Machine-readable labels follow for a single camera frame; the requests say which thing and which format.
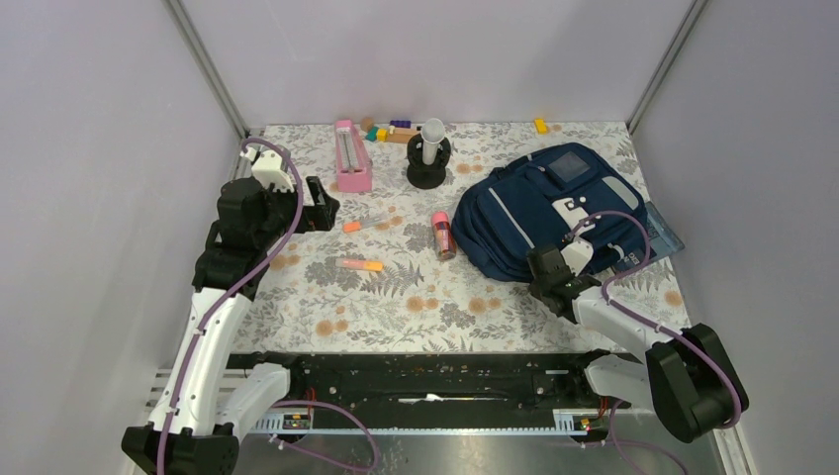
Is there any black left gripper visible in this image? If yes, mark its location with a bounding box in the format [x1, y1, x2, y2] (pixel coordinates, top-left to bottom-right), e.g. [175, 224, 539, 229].
[255, 175, 338, 248]

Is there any navy blue backpack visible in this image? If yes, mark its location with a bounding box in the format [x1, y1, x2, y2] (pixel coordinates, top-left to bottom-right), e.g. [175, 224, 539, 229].
[451, 142, 647, 283]

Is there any dark blue hardcover book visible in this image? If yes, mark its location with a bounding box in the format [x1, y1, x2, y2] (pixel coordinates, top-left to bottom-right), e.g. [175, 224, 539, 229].
[611, 201, 685, 273]

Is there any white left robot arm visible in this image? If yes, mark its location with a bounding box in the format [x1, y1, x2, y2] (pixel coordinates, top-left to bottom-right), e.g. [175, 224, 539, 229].
[121, 176, 339, 474]

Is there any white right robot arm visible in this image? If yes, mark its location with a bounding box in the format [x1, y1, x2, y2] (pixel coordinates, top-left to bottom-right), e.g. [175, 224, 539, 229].
[527, 245, 750, 442]

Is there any orange yellow highlighter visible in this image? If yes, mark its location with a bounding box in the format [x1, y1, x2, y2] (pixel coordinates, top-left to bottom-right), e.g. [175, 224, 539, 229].
[334, 257, 384, 272]

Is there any pink rack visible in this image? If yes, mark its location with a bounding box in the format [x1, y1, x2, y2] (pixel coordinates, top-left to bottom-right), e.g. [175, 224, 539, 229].
[334, 120, 373, 193]

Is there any green block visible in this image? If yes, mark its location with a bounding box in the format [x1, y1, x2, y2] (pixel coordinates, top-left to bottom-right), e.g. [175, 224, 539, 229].
[365, 126, 380, 142]

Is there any brown round block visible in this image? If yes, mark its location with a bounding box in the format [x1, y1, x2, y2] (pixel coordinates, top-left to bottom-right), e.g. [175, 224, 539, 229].
[360, 117, 375, 132]

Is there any pink-capped marker tube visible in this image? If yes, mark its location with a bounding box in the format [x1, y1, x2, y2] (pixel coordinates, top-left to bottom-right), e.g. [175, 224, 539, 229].
[431, 211, 457, 261]

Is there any black round stand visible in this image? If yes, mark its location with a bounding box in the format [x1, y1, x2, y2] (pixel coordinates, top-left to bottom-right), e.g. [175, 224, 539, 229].
[406, 134, 452, 190]

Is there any wooden block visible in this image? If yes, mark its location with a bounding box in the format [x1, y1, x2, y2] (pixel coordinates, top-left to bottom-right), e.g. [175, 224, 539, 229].
[385, 127, 420, 143]

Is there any white cylinder on stand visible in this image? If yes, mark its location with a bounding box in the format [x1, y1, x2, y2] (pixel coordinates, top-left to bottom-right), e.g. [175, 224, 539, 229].
[420, 118, 445, 165]

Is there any yellow block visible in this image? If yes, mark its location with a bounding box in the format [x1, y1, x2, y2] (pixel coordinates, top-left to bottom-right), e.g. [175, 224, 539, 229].
[533, 118, 550, 135]

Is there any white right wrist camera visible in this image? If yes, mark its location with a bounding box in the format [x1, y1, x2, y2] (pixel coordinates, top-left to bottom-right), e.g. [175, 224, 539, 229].
[560, 222, 595, 275]

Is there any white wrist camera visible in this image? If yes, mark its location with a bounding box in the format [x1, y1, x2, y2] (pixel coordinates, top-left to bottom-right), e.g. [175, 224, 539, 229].
[560, 222, 595, 275]
[239, 145, 294, 193]

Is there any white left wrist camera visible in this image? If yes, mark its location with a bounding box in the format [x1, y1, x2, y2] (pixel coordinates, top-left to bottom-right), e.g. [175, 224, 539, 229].
[239, 145, 294, 193]

